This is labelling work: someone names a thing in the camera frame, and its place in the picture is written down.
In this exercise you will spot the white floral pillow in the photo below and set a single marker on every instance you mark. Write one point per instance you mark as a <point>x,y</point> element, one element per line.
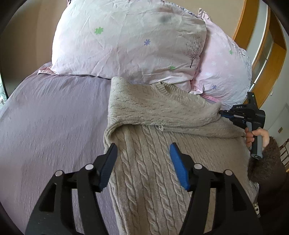
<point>145,42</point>

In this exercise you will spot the wooden headboard frame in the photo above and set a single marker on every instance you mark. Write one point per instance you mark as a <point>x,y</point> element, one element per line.
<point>260,32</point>

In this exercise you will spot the lilac textured bed sheet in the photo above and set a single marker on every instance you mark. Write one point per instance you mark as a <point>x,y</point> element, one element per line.
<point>49,123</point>

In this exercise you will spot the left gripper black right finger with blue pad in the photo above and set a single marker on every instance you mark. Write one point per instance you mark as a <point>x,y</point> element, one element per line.
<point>234,212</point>

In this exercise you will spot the pink floral pillow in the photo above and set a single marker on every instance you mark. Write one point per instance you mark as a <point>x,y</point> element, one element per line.
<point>224,72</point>

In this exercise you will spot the person right hand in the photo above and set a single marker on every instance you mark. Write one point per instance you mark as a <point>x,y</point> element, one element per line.
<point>250,137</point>

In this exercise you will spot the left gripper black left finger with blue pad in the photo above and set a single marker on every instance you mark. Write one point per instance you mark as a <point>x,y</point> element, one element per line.
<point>53,212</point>

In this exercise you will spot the wooden chair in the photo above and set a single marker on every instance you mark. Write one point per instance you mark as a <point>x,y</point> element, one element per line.
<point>284,154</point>

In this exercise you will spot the brown fuzzy sleeve forearm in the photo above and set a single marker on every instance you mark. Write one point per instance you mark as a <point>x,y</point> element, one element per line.
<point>269,172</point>

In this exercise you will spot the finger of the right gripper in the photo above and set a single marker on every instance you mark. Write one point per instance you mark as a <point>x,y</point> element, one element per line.
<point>228,116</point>
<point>226,113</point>

